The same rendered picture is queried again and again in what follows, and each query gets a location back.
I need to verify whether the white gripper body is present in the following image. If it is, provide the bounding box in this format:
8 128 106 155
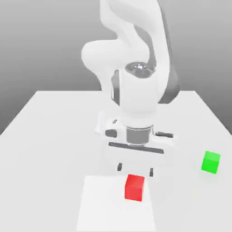
101 139 175 169

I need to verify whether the small red cube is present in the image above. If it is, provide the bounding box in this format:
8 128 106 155
124 174 145 202

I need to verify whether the small green cube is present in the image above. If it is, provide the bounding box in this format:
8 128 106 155
201 150 221 174

